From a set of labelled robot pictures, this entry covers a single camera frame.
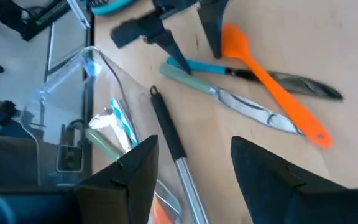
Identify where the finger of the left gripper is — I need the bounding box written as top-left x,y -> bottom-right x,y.
196,0 -> 230,60
153,15 -> 193,76

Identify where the green handle knife patterned blade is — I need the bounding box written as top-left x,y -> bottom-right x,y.
159,62 -> 305,136

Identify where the teal box grater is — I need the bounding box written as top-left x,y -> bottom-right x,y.
90,0 -> 136,16

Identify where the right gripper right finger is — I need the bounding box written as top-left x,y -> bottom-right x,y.
231,136 -> 358,224

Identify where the green handle knife cream blade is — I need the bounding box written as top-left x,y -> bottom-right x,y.
84,107 -> 130,161

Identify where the silver metal bracket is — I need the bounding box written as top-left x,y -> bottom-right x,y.
66,0 -> 92,29

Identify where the orange silicone spatula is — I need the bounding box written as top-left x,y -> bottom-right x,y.
221,23 -> 334,149

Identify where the orange handle knife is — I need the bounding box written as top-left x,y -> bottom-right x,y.
152,194 -> 175,224

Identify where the black rig crossbar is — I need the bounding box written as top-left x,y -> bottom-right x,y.
0,0 -> 73,42

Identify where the clear plastic container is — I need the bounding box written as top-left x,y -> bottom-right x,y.
19,45 -> 198,224

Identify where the solid black spatula steel handle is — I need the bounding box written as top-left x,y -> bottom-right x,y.
149,85 -> 211,224

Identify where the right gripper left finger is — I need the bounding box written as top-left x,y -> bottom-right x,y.
0,135 -> 160,224

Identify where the black table frame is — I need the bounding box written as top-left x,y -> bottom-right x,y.
85,14 -> 95,187

